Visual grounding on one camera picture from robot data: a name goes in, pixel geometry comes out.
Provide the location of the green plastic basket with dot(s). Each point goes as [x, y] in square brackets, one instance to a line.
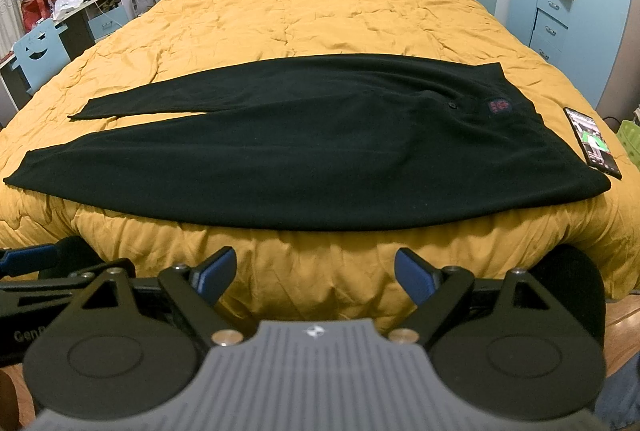
[629, 136]

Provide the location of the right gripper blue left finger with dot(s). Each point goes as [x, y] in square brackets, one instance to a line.
[193, 293]

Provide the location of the black smartphone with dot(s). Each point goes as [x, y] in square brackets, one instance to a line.
[589, 137]

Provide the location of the red bag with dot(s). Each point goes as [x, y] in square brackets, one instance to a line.
[34, 11]

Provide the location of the black pants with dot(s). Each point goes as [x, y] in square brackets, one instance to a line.
[351, 142]

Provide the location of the yellow quilted bed cover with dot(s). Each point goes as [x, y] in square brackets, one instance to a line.
[591, 246]

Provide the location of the blue smiley chair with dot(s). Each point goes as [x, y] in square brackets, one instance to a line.
[41, 54]

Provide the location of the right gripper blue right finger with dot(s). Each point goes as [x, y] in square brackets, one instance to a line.
[437, 294]

